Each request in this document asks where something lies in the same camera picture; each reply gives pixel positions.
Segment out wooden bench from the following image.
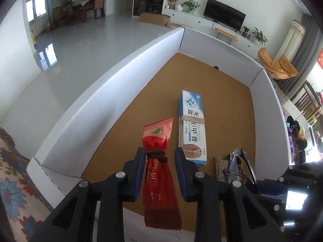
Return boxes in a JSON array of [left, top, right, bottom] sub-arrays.
[[215, 28, 238, 45]]

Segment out wooden dining chair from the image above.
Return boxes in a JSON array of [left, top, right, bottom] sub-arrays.
[[292, 81, 322, 126]]

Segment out white tv cabinet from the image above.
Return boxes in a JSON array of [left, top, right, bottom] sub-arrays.
[[162, 9, 260, 59]]

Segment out black flat television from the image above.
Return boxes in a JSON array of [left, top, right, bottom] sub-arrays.
[[203, 0, 246, 31]]

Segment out clear rhinestone hair claw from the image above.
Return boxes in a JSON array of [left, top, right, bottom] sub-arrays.
[[214, 148, 257, 184]]

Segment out brown cardboard box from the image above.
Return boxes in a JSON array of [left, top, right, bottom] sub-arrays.
[[139, 13, 171, 26]]

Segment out white cardboard sorting box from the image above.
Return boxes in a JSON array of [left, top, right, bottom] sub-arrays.
[[27, 28, 290, 241]]

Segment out red flower vase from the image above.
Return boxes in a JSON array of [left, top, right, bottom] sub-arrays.
[[167, 0, 179, 9]]

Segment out orange lounge chair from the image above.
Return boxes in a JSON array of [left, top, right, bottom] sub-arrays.
[[258, 48, 299, 80]]

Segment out red snack packet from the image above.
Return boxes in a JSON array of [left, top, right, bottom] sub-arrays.
[[142, 118, 182, 231]]

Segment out floral cloth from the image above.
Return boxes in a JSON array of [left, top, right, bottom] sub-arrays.
[[0, 128, 52, 241]]

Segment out green potted plant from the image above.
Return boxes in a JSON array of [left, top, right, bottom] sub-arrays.
[[182, 0, 200, 14]]

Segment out green plant right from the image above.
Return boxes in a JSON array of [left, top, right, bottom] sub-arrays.
[[251, 27, 268, 45]]

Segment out blue white ointment box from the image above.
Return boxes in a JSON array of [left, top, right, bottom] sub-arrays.
[[178, 90, 208, 167]]

